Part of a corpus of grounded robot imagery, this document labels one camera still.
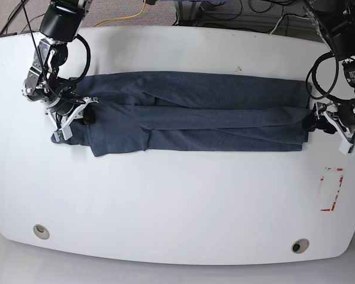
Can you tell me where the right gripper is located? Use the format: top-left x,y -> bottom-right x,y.
49,96 -> 95,124

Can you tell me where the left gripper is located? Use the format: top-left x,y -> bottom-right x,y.
304,100 -> 355,133

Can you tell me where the dark blue t-shirt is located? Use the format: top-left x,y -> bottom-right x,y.
67,72 -> 310,157

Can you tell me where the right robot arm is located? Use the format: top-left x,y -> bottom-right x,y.
22,1 -> 95,126

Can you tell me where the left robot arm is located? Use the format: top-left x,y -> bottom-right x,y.
302,1 -> 355,128

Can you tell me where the red tape rectangle marking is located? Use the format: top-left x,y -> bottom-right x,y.
317,167 -> 344,212

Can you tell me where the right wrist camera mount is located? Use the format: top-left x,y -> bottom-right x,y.
46,97 -> 99,143

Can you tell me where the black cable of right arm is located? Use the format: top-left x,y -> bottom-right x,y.
57,34 -> 92,89

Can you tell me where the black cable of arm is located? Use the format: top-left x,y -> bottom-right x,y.
306,51 -> 353,103
57,34 -> 92,89

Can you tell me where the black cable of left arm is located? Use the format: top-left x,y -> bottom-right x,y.
306,51 -> 353,103

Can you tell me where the yellow cable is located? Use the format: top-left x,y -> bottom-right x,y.
93,0 -> 146,28

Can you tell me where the right table cable grommet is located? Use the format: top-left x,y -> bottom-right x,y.
291,238 -> 309,254

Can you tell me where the table cable grommet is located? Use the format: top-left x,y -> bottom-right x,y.
291,238 -> 309,254
33,224 -> 50,240

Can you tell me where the left table cable grommet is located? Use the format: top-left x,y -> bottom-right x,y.
33,224 -> 50,240

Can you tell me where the aluminium frame structure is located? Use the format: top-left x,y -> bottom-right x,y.
174,0 -> 314,33

